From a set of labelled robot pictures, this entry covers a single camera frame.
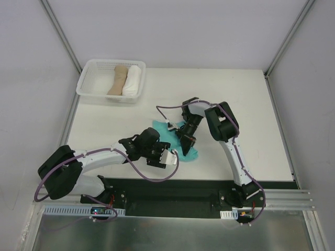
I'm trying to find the aluminium rail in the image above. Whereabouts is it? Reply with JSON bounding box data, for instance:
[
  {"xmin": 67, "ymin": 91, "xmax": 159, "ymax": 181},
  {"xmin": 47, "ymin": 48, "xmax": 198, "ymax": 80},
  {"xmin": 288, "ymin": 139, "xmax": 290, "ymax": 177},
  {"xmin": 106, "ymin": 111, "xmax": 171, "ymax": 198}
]
[{"xmin": 32, "ymin": 182, "xmax": 315, "ymax": 212}]

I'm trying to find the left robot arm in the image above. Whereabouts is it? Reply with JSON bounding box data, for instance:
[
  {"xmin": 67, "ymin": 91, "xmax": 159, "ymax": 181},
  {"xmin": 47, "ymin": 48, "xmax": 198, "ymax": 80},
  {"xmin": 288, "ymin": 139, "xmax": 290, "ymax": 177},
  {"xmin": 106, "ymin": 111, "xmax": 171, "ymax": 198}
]
[{"xmin": 38, "ymin": 127, "xmax": 177, "ymax": 203}]

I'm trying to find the left white cable duct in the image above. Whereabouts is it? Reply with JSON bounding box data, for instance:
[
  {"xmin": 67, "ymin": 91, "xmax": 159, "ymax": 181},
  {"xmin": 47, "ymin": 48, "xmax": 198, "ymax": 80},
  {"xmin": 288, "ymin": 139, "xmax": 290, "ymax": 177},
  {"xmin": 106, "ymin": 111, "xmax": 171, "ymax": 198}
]
[{"xmin": 43, "ymin": 206, "xmax": 126, "ymax": 217}]

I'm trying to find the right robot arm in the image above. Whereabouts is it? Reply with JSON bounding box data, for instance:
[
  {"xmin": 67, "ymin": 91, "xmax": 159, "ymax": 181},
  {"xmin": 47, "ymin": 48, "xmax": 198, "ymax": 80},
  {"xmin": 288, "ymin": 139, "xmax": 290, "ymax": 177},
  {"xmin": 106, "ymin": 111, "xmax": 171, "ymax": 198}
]
[{"xmin": 175, "ymin": 97, "xmax": 261, "ymax": 208}]

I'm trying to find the left aluminium frame post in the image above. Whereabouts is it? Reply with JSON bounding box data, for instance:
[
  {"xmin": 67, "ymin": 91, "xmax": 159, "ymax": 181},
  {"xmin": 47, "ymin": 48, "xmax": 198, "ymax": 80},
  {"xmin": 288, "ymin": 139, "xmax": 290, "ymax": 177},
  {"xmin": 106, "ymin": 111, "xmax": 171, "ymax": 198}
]
[{"xmin": 39, "ymin": 0, "xmax": 82, "ymax": 74}]

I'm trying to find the teal t-shirt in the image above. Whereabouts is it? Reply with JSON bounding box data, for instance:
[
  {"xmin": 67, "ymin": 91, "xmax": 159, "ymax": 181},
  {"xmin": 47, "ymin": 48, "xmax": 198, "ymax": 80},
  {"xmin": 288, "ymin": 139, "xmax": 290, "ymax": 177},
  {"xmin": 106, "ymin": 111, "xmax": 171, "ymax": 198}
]
[{"xmin": 152, "ymin": 120, "xmax": 198, "ymax": 162}]

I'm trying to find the right white cable duct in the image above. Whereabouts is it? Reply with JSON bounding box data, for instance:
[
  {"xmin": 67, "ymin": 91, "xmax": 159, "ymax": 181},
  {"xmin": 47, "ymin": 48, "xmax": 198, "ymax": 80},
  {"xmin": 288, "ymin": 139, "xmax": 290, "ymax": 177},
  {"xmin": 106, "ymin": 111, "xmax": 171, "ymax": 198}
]
[{"xmin": 220, "ymin": 210, "xmax": 239, "ymax": 220}]

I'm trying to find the white plastic basket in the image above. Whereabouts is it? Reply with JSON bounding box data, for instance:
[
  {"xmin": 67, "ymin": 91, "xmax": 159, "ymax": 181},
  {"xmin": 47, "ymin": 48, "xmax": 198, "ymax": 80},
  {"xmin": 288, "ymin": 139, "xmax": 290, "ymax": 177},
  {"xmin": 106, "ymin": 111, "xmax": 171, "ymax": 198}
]
[{"xmin": 76, "ymin": 59, "xmax": 146, "ymax": 104}]

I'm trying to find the beige rolled t-shirt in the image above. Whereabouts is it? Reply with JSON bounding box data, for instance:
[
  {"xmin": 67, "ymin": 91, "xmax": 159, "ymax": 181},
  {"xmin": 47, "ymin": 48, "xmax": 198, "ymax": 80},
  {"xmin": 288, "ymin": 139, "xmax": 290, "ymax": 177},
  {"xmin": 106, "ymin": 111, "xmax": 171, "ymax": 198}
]
[{"xmin": 107, "ymin": 65, "xmax": 128, "ymax": 96}]

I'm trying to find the white cable duct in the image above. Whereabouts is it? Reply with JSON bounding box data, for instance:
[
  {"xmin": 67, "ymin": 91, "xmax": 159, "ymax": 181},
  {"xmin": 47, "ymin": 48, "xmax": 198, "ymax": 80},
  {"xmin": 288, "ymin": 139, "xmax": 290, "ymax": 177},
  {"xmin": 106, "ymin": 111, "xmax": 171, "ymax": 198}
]
[
  {"xmin": 220, "ymin": 210, "xmax": 239, "ymax": 220},
  {"xmin": 43, "ymin": 206, "xmax": 126, "ymax": 217}
]

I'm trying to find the aluminium frame post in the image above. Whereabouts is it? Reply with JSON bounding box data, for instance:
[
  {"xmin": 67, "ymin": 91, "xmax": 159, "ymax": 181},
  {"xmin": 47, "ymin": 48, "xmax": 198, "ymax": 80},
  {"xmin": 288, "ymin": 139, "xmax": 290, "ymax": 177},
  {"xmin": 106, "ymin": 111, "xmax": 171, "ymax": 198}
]
[
  {"xmin": 264, "ymin": 0, "xmax": 317, "ymax": 79},
  {"xmin": 39, "ymin": 0, "xmax": 82, "ymax": 74}
]

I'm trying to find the white rolled t-shirt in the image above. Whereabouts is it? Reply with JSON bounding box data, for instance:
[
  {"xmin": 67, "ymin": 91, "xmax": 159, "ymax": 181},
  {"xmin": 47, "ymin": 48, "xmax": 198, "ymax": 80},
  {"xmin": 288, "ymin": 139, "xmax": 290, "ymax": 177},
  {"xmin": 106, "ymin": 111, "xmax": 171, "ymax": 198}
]
[{"xmin": 122, "ymin": 65, "xmax": 142, "ymax": 97}]

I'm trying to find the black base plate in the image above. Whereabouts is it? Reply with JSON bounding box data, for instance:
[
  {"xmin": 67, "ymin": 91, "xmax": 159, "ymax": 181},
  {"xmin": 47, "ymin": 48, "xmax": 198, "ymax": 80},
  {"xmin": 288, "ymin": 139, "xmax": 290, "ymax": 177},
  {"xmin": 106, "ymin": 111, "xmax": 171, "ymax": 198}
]
[{"xmin": 81, "ymin": 178, "xmax": 266, "ymax": 217}]

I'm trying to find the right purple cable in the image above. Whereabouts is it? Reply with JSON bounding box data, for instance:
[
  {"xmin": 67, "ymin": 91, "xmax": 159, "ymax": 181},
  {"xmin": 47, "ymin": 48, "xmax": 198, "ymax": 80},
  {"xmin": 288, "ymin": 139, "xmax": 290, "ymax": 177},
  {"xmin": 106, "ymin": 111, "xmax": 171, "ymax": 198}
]
[{"xmin": 155, "ymin": 100, "xmax": 267, "ymax": 227}]

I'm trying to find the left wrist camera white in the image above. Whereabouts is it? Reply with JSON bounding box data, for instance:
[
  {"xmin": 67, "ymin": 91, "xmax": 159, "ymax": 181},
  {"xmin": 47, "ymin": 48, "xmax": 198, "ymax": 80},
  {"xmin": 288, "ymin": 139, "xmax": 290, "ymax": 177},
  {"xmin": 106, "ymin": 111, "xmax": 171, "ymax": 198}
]
[{"xmin": 160, "ymin": 150, "xmax": 177, "ymax": 166}]

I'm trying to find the right aluminium frame post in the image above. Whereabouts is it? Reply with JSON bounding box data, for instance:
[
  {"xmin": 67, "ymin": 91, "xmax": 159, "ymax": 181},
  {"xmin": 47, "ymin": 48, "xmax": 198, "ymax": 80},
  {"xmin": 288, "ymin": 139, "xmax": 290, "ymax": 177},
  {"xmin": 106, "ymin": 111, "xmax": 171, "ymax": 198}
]
[{"xmin": 264, "ymin": 0, "xmax": 317, "ymax": 79}]

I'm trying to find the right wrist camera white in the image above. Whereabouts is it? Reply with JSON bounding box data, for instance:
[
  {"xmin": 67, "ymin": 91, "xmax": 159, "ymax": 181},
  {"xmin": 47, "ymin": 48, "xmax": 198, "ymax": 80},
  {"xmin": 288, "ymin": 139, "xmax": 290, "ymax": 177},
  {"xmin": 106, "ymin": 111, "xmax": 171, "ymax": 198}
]
[{"xmin": 167, "ymin": 122, "xmax": 179, "ymax": 131}]

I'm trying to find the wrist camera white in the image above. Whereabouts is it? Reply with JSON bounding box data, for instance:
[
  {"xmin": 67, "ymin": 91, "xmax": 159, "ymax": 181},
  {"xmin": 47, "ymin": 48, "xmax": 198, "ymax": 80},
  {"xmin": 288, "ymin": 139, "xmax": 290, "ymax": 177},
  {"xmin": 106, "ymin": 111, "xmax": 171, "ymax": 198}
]
[
  {"xmin": 160, "ymin": 150, "xmax": 177, "ymax": 166},
  {"xmin": 167, "ymin": 122, "xmax": 179, "ymax": 131}
]

